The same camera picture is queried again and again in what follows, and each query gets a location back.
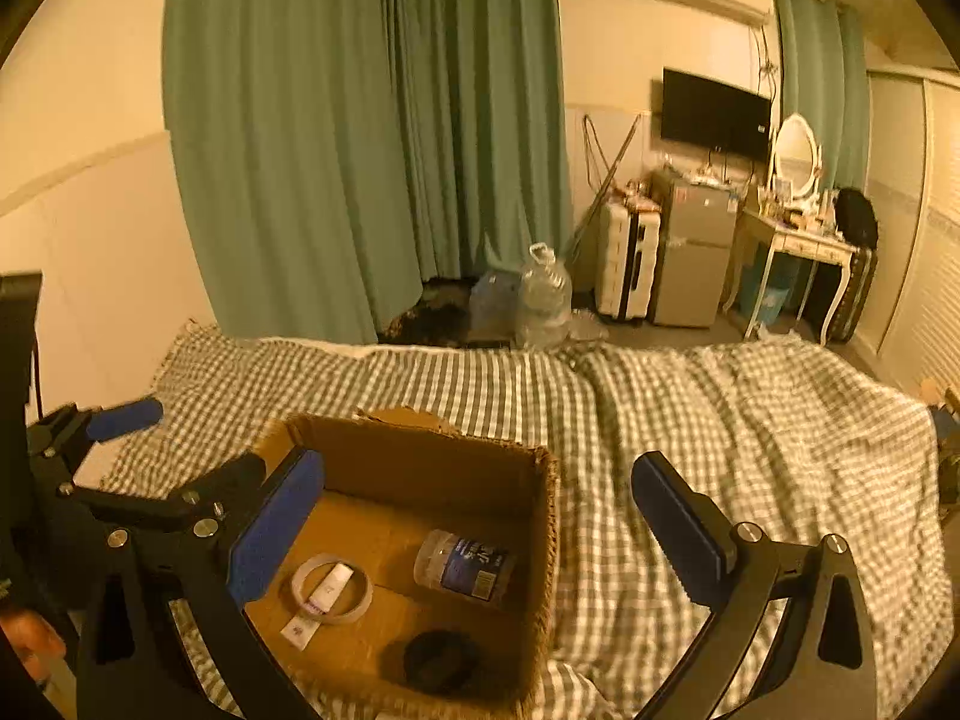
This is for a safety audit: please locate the white cosmetic tube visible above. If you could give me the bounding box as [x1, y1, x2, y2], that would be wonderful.
[308, 562, 353, 614]

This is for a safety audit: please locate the blue label plastic bottle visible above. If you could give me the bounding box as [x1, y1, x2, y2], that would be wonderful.
[413, 530, 517, 608]

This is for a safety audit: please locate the person left hand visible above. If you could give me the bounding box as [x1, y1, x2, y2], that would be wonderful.
[0, 606, 67, 683]

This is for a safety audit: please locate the clear tape roll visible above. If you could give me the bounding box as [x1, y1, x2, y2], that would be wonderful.
[290, 554, 373, 626]

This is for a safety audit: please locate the small white label card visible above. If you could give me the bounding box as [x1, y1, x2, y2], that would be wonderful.
[280, 614, 320, 652]

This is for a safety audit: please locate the green checkered bed sheet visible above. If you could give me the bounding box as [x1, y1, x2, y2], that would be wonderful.
[104, 325, 953, 718]

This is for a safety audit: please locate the brown cardboard box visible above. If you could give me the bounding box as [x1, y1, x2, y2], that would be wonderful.
[245, 408, 558, 718]

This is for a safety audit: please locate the black round object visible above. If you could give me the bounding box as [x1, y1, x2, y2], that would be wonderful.
[402, 629, 480, 695]

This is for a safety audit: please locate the blue waste bin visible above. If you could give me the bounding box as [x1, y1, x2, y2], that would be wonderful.
[737, 260, 797, 325]

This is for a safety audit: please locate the dark clothes pile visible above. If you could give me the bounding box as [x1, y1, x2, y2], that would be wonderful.
[377, 278, 477, 348]

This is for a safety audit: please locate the large clear water jug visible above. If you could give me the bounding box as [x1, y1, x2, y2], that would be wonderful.
[516, 242, 573, 349]

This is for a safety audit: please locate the white dressing table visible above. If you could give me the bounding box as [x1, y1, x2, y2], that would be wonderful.
[722, 210, 857, 346]

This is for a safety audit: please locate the white suitcase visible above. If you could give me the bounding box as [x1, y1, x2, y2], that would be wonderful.
[594, 199, 661, 322]

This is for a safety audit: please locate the silver mini fridge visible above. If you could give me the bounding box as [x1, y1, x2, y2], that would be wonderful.
[651, 169, 739, 328]

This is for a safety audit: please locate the black bag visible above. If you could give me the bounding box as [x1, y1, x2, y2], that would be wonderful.
[835, 187, 878, 250]

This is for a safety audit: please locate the white oval mirror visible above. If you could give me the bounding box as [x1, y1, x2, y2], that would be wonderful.
[771, 112, 822, 200]

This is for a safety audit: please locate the green curtain left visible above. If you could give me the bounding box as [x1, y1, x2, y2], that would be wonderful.
[163, 0, 571, 343]

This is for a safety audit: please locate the green curtain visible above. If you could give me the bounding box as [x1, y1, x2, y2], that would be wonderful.
[775, 0, 871, 190]
[163, 0, 571, 343]

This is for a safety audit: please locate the white sliding wardrobe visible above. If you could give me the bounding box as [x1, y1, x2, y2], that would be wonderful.
[854, 68, 958, 401]

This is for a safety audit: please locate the green curtain right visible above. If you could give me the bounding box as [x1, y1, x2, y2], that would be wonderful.
[775, 0, 871, 190]

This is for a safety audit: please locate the black wall television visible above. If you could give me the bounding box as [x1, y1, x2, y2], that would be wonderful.
[661, 68, 771, 163]

